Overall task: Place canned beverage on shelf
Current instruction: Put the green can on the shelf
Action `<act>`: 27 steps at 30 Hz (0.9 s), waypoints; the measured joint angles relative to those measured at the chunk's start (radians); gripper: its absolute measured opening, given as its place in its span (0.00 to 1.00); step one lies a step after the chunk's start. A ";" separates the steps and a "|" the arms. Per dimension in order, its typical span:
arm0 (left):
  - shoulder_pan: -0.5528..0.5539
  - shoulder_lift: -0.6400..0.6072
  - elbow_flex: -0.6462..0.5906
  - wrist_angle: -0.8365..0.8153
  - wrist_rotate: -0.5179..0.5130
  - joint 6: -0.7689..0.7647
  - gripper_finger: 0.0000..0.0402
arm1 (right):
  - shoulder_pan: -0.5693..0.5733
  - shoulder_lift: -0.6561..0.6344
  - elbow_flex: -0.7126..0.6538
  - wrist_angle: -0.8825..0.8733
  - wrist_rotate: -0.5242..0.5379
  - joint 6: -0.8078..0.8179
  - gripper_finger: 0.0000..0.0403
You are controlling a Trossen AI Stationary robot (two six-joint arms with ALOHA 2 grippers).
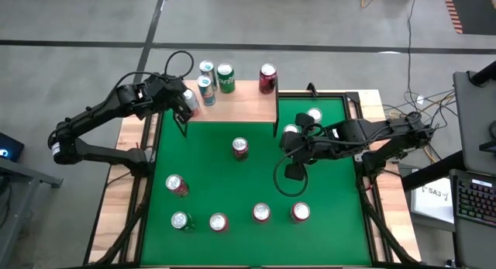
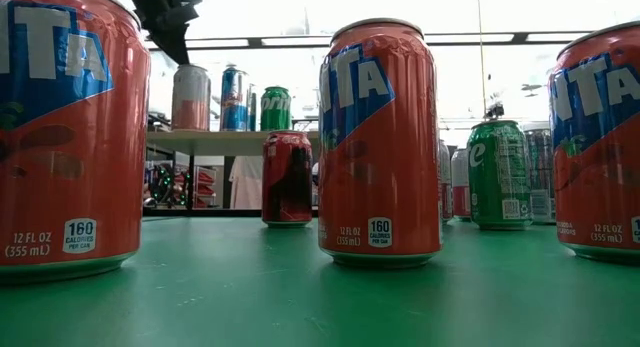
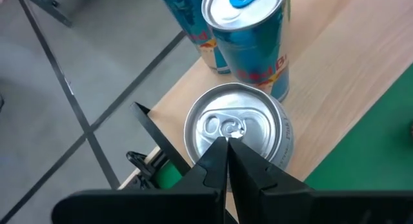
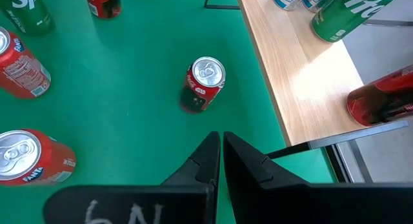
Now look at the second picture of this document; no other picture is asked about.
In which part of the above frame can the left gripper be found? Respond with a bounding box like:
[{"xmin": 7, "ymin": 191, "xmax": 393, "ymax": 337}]
[{"xmin": 122, "ymin": 0, "xmax": 205, "ymax": 67}]

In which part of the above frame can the silver beverage can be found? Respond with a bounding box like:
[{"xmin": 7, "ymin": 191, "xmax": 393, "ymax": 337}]
[{"xmin": 170, "ymin": 63, "xmax": 212, "ymax": 133}]

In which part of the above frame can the green Sprite can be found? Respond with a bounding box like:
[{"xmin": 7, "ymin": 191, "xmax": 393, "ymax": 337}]
[
  {"xmin": 466, "ymin": 119, "xmax": 534, "ymax": 232},
  {"xmin": 259, "ymin": 85, "xmax": 293, "ymax": 132}
]

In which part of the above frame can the red storage rack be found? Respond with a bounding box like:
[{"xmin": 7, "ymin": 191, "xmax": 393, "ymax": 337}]
[{"xmin": 192, "ymin": 165, "xmax": 220, "ymax": 209}]

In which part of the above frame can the orange Fanta can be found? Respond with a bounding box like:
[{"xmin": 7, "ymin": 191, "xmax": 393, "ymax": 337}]
[
  {"xmin": 317, "ymin": 17, "xmax": 444, "ymax": 269},
  {"xmin": 547, "ymin": 20, "xmax": 640, "ymax": 266},
  {"xmin": 0, "ymin": 0, "xmax": 152, "ymax": 287}
]

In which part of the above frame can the white cloth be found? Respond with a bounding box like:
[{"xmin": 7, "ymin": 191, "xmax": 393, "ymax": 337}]
[{"xmin": 228, "ymin": 155, "xmax": 265, "ymax": 211}]

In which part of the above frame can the red Star Wars Coca-Cola can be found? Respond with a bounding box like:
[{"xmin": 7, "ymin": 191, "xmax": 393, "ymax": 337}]
[{"xmin": 261, "ymin": 130, "xmax": 315, "ymax": 230}]

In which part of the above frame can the green table mat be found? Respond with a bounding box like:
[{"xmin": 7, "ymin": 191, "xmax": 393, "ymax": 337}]
[{"xmin": 0, "ymin": 215, "xmax": 640, "ymax": 347}]

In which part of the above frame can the blue silver Red Bull can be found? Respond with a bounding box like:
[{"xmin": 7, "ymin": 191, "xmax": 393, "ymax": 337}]
[{"xmin": 522, "ymin": 126, "xmax": 557, "ymax": 226}]

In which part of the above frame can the wooden shelf with black frame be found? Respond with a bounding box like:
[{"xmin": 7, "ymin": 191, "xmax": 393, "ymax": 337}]
[{"xmin": 144, "ymin": 129, "xmax": 321, "ymax": 213}]

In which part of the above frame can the black aluminium table frame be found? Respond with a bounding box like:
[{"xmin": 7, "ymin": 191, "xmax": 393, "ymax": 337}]
[{"xmin": 142, "ymin": 208, "xmax": 319, "ymax": 219}]

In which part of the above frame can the thin black hanging cable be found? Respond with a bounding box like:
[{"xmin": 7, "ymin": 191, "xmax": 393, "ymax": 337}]
[{"xmin": 474, "ymin": 0, "xmax": 487, "ymax": 119}]

